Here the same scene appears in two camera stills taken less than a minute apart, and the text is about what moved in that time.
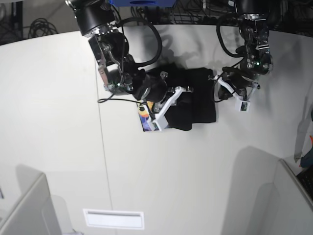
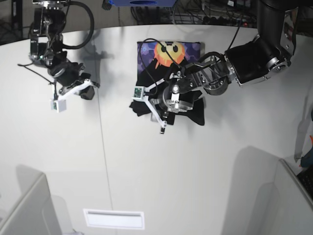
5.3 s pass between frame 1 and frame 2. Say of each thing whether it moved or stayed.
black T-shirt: moved
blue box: stayed
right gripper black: moved
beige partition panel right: stayed
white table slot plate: stayed
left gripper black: moved
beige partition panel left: stayed
